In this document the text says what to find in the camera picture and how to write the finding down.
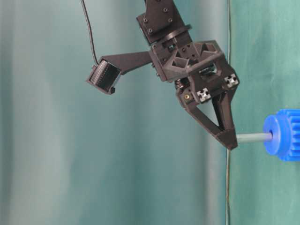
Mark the black 3D-printed gripper body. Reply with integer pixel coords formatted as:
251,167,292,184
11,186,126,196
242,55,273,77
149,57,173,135
150,31,240,103

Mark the small blue plastic gear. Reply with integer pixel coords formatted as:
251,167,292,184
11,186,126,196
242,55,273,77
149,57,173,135
263,108,300,162

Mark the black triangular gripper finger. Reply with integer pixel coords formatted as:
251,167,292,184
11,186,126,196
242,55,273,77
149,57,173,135
176,88,238,150

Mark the thin black camera cable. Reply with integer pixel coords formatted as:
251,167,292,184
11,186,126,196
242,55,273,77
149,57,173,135
81,0,99,65

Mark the grey metal shaft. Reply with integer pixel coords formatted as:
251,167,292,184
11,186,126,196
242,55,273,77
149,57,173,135
236,132,273,143

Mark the green backdrop curtain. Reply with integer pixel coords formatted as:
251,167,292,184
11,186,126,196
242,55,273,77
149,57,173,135
0,0,226,225

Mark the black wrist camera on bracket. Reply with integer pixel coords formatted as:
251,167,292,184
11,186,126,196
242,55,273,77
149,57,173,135
87,51,152,95

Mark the green mat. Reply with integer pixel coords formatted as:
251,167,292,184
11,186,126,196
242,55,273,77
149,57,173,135
229,0,300,225

